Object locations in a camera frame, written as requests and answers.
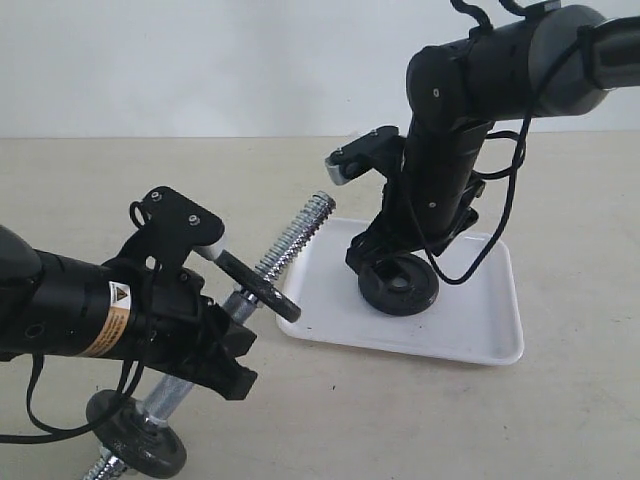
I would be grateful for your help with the black weight plate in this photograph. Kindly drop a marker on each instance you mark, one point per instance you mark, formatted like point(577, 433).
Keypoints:
point(413, 292)
point(155, 451)

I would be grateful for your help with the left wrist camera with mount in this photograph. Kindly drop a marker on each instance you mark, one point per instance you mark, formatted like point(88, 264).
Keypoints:
point(173, 227)

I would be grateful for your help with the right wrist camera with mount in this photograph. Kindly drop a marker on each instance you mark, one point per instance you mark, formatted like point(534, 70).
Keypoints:
point(378, 150)

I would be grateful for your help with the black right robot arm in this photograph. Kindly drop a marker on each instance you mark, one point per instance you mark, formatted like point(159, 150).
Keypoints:
point(554, 61)

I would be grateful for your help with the chrome threaded dumbbell bar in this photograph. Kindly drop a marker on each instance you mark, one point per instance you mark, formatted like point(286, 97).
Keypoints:
point(171, 391)

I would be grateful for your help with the black round disc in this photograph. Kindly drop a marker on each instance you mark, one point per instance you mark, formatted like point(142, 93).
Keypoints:
point(253, 289)

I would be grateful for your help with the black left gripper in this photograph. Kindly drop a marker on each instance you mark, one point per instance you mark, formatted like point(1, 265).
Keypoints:
point(177, 330)

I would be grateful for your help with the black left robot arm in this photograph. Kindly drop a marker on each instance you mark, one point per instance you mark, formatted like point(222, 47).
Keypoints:
point(120, 310)

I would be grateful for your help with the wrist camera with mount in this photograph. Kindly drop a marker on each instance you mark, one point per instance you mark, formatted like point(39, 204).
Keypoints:
point(378, 150)
point(173, 227)

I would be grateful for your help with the white rectangular plastic tray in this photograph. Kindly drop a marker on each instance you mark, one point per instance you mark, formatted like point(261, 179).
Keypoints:
point(477, 322)

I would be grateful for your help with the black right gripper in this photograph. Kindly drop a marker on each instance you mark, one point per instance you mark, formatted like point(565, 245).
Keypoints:
point(425, 206)

